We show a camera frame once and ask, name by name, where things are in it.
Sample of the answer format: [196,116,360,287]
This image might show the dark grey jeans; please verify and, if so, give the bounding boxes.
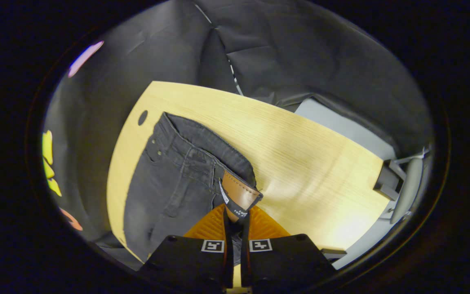
[123,111,265,264]

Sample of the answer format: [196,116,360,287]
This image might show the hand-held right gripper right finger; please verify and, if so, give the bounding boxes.
[240,205,338,294]

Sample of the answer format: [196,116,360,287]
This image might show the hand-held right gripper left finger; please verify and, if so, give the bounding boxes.
[138,203,235,294]

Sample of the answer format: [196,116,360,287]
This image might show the black table frame bracket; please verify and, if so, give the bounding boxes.
[373,159,406,201]
[321,248,348,260]

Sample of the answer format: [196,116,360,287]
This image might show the black backdrop cloth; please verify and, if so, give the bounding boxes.
[41,0,435,249]

